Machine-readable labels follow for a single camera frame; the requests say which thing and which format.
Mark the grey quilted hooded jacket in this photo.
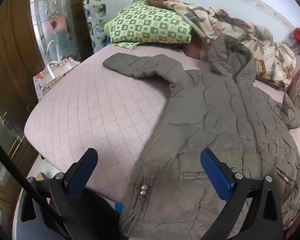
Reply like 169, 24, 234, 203
103, 35, 300, 239

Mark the pink quilted bed mattress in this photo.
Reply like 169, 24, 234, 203
25, 46, 209, 204

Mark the beige leaf print blanket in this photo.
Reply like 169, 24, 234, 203
146, 0, 296, 89

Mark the floral gift bag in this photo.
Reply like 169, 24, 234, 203
32, 39, 81, 101

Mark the grey cloth under red item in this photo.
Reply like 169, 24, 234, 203
283, 37, 300, 54

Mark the floral fabric by window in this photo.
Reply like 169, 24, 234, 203
83, 0, 110, 53

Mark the green white checkered pillow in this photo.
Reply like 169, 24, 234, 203
104, 0, 192, 50

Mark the glass patterned door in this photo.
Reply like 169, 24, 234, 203
30, 0, 81, 63

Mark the black cable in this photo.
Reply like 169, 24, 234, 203
0, 132, 73, 240

